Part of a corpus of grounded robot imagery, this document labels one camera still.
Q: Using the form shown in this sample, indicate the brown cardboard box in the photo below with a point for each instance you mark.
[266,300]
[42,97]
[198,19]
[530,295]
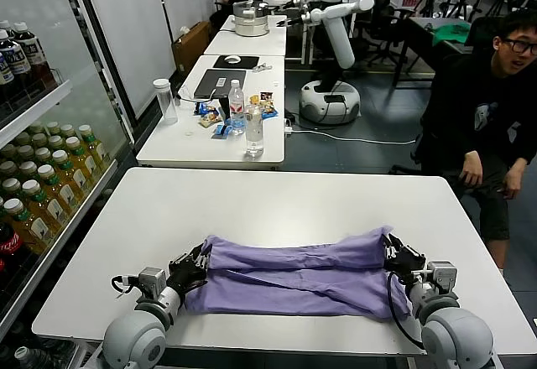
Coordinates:
[191,46]

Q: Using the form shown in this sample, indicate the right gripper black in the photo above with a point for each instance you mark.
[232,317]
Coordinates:
[407,266]

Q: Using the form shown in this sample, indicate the black mouse pad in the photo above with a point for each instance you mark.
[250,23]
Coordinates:
[247,63]

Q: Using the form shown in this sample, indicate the dark grey laptop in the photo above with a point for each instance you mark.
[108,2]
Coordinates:
[218,86]

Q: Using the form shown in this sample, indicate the person in black clothes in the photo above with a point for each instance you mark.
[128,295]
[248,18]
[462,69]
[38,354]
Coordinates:
[470,105]

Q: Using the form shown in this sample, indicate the silver cooking pot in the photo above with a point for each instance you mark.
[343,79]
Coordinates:
[251,21]

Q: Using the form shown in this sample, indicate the clear bottle beige lid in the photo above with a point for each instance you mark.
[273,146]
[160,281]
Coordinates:
[254,134]

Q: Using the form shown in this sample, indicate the purple t-shirt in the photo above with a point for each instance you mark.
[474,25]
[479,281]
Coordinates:
[293,285]

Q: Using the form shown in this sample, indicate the clear tumbler white lid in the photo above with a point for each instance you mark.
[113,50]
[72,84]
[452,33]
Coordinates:
[166,105]

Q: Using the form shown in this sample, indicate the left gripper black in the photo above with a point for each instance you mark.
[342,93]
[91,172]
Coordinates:
[186,274]

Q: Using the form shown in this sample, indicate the black phone stand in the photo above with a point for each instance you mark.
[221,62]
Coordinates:
[225,107]

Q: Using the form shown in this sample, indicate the red label cola bottle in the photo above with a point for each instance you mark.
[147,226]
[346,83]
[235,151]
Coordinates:
[10,245]

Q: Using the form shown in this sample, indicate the yellow juice bottle white cap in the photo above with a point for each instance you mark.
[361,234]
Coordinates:
[77,163]
[27,168]
[90,151]
[35,128]
[56,143]
[43,156]
[52,127]
[65,178]
[40,209]
[11,185]
[67,131]
[52,195]
[25,230]

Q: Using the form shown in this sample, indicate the white power strip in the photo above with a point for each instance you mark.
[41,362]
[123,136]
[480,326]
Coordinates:
[287,129]

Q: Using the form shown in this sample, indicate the black table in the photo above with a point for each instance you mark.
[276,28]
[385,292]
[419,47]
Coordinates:
[419,25]

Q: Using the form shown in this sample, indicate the glass door drinks fridge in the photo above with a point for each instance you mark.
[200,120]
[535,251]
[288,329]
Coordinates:
[33,113]

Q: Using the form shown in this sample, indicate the red label water bottle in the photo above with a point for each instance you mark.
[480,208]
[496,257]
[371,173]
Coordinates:
[237,111]

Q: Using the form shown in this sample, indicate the dark colourful snack packet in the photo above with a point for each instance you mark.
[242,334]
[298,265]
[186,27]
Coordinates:
[266,97]

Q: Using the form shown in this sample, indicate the dark tea bottle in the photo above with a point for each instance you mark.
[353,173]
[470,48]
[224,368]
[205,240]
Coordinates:
[14,63]
[31,54]

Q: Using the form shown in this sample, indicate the green cloth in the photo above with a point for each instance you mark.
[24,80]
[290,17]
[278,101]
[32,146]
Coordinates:
[446,33]

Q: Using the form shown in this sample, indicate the right wrist grey camera box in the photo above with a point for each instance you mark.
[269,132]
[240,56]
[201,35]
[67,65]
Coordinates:
[441,279]

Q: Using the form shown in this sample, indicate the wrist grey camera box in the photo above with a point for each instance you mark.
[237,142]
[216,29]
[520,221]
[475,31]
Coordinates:
[152,281]
[441,279]

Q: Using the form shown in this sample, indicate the blue snack packet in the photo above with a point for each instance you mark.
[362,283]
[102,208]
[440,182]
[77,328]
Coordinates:
[222,131]
[268,112]
[200,109]

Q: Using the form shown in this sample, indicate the yellow snack packet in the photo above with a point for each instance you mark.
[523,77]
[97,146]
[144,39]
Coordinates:
[254,100]

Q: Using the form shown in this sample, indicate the dark bottle green white cap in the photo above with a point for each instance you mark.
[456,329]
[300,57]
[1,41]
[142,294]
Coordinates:
[25,354]

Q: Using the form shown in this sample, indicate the white humanoid robot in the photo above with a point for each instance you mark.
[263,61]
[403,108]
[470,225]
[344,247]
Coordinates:
[340,37]

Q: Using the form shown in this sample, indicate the left wrist grey camera box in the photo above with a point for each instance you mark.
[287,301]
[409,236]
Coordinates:
[152,281]

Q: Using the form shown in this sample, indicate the white computer mouse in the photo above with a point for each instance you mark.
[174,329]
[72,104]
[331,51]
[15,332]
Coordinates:
[232,59]

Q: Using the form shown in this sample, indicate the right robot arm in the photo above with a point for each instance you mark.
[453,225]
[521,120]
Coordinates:
[457,339]

